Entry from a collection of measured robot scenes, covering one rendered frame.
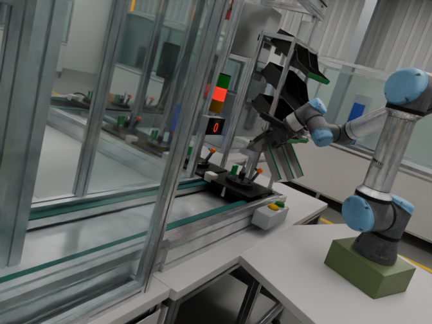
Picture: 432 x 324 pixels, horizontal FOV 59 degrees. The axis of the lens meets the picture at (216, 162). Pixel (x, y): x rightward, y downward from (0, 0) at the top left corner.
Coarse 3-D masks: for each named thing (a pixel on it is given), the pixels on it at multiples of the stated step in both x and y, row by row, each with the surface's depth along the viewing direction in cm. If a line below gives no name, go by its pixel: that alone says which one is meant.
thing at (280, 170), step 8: (264, 152) 189; (272, 152) 195; (280, 152) 197; (272, 160) 186; (280, 160) 197; (272, 168) 186; (280, 168) 194; (288, 168) 194; (272, 176) 186; (280, 176) 183; (288, 176) 194
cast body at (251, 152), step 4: (240, 148) 170; (244, 148) 168; (248, 148) 167; (252, 148) 166; (240, 152) 170; (244, 152) 168; (248, 152) 167; (252, 152) 166; (256, 152) 167; (248, 156) 167; (252, 156) 166; (256, 156) 169
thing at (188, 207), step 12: (180, 180) 155; (192, 180) 161; (180, 192) 150; (192, 192) 158; (204, 192) 163; (216, 192) 168; (228, 192) 173; (180, 204) 142; (192, 204) 145; (204, 204) 149; (216, 204) 153; (228, 204) 148; (240, 204) 152; (180, 216) 132; (192, 216) 127; (204, 216) 130; (168, 228) 113
